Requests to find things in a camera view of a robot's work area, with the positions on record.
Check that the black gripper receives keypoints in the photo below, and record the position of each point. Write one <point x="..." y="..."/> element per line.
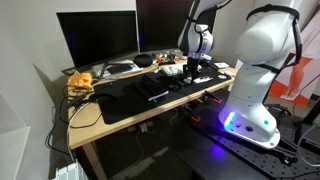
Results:
<point x="192" y="66"/>

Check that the white radiator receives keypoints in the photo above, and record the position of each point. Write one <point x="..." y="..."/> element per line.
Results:
<point x="71" y="171"/>

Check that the white wrist mount plate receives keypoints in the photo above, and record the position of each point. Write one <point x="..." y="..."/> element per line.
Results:
<point x="206" y="57"/>

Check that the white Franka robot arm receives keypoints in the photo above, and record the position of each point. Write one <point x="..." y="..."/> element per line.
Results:
<point x="253" y="100"/>

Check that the large black desk mat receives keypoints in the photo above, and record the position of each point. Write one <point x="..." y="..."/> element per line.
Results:
<point x="123" y="100"/>

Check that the flat white box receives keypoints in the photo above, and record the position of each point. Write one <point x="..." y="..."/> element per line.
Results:
<point x="221" y="65"/>

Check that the smaller black monitor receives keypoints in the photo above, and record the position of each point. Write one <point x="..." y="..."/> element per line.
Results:
<point x="96" y="36"/>

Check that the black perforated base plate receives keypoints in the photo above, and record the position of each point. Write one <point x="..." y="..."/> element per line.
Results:
<point x="253" y="160"/>

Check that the orange white banner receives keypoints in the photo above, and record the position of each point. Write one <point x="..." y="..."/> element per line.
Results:
<point x="293" y="86"/>

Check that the black oval case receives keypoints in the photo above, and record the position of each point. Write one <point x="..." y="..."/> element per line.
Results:
<point x="143" y="60"/>

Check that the grey power brick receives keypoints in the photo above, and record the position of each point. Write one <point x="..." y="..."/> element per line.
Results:
<point x="146" y="126"/>

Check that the yellow crumpled object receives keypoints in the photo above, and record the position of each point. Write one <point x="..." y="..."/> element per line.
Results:
<point x="80" y="80"/>

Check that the white keyboard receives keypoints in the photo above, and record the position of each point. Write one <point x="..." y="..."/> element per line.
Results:
<point x="171" y="69"/>

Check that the black tripod leg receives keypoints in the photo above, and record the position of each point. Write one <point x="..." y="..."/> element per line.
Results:
<point x="311" y="116"/>

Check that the larger black monitor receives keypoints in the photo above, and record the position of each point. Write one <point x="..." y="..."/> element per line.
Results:
<point x="160" y="23"/>

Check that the black notebook white page edges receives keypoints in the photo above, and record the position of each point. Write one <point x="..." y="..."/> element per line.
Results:
<point x="151" y="87"/>

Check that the small black round object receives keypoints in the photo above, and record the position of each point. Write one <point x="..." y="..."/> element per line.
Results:
<point x="174" y="87"/>

